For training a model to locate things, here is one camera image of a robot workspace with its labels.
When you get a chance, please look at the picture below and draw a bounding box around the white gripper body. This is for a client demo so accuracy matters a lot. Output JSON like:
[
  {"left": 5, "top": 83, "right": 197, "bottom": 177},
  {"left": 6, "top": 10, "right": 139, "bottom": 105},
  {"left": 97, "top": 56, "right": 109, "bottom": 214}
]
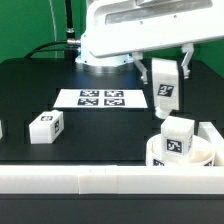
[{"left": 82, "top": 0, "right": 224, "bottom": 58}]

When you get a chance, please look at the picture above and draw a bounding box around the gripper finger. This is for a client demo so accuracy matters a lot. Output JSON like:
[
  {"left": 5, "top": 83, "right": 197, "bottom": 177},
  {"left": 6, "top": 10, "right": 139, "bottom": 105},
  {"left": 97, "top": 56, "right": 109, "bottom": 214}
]
[
  {"left": 181, "top": 43, "right": 194, "bottom": 79},
  {"left": 132, "top": 52, "right": 148, "bottom": 84}
]

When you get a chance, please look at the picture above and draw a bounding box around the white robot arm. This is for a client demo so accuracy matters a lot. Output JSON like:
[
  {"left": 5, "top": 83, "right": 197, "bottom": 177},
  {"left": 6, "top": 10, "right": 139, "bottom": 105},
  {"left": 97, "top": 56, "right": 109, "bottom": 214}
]
[{"left": 76, "top": 0, "right": 224, "bottom": 77}]

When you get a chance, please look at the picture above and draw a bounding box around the white marker sheet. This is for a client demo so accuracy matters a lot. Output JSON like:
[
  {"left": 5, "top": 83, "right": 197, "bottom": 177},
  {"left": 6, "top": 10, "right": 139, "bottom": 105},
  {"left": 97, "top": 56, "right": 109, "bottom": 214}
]
[{"left": 54, "top": 89, "right": 147, "bottom": 109}]

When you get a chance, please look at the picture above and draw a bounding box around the white right fence bar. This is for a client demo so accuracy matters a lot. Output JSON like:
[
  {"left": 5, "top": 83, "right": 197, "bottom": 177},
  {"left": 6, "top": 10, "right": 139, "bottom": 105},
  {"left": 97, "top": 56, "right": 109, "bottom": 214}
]
[{"left": 198, "top": 122, "right": 224, "bottom": 167}]

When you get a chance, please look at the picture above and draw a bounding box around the white fence bar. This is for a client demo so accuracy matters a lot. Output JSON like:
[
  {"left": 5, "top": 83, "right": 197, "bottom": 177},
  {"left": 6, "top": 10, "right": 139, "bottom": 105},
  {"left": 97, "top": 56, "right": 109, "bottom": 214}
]
[
  {"left": 0, "top": 165, "right": 224, "bottom": 195},
  {"left": 198, "top": 122, "right": 224, "bottom": 167}
]

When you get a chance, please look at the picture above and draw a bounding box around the white front fence bar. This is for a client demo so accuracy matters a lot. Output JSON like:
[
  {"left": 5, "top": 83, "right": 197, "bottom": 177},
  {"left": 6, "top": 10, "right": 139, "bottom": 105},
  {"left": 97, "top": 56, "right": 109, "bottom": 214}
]
[{"left": 0, "top": 165, "right": 224, "bottom": 195}]

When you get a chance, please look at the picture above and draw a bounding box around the white object at left edge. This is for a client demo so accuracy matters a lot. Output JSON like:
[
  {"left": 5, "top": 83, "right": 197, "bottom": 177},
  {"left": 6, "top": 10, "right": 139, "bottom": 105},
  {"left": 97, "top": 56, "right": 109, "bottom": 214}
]
[{"left": 0, "top": 120, "right": 3, "bottom": 140}]

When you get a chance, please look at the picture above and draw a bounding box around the black cable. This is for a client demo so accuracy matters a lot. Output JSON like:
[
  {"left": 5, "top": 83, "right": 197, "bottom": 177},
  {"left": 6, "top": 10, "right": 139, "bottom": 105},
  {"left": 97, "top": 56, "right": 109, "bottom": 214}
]
[{"left": 23, "top": 38, "right": 82, "bottom": 60}]

